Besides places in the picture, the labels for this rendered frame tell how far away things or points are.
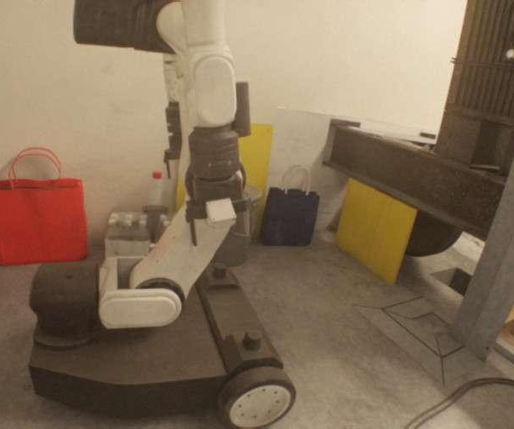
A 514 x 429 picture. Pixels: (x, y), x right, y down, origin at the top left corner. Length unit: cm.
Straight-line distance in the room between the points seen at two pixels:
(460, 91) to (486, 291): 82
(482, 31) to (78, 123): 173
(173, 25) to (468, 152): 131
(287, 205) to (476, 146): 96
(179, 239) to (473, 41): 138
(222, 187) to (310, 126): 147
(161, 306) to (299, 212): 121
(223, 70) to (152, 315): 61
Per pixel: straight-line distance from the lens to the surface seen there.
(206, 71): 58
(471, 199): 170
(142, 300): 92
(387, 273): 192
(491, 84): 166
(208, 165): 62
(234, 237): 166
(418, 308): 177
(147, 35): 80
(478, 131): 168
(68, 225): 166
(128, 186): 179
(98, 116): 170
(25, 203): 164
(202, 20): 61
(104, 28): 80
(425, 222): 218
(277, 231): 198
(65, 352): 101
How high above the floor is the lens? 84
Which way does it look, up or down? 20 degrees down
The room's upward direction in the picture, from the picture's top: 9 degrees clockwise
